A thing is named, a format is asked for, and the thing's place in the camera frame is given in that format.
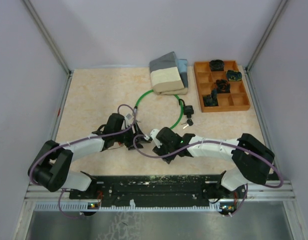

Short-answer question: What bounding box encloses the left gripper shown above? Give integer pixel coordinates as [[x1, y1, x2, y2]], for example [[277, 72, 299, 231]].
[[114, 122, 151, 150]]

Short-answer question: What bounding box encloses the green cable lock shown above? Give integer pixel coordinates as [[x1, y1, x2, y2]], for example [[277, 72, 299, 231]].
[[134, 89, 184, 129]]

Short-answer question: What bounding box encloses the black-headed key bunch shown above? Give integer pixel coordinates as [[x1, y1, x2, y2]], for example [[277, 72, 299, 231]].
[[182, 114, 194, 129]]

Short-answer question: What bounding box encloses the black Kaijing padlock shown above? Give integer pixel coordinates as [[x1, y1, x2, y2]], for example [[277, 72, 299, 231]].
[[178, 99, 194, 119]]

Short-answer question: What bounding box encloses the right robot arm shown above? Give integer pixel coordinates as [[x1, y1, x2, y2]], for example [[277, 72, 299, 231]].
[[150, 127, 275, 198]]

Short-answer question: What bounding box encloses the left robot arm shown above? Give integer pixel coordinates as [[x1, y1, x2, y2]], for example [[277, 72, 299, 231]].
[[28, 113, 133, 199]]

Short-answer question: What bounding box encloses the dark rolled item lower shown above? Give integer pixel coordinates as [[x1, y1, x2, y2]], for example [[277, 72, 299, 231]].
[[203, 89, 218, 107]]

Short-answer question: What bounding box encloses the dark rolled item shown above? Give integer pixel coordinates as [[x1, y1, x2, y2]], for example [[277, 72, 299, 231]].
[[226, 70, 242, 82], [209, 59, 225, 72], [203, 89, 218, 107], [216, 79, 231, 94]]

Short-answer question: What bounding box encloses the folded grey beige cloth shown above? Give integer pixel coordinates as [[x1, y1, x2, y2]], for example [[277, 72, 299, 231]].
[[149, 51, 189, 95]]

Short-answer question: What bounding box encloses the dark rolled item middle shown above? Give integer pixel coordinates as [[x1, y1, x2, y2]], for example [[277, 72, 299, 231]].
[[216, 79, 231, 94]]

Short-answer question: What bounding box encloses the wooden compartment tray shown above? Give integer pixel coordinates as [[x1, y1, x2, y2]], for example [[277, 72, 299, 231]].
[[194, 59, 251, 113]]

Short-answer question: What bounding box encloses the dark rolled item top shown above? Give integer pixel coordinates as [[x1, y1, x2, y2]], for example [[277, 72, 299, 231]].
[[209, 59, 225, 72]]

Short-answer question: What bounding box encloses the dark rolled item right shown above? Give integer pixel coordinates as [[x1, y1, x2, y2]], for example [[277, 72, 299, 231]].
[[226, 70, 242, 82]]

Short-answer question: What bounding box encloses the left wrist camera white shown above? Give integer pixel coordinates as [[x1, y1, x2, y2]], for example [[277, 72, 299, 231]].
[[124, 113, 134, 128]]

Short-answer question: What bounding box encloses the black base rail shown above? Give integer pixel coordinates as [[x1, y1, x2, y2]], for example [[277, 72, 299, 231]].
[[69, 174, 245, 208]]

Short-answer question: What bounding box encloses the aluminium frame post right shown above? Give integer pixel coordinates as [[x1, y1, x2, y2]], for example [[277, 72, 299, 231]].
[[245, 0, 289, 72]]

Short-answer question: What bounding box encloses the aluminium frame post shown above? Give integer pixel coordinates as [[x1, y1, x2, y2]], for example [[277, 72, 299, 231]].
[[245, 0, 289, 72], [21, 0, 71, 75]]

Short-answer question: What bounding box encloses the aluminium frame post left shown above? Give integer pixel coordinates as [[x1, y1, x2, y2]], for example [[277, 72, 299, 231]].
[[21, 0, 71, 75]]

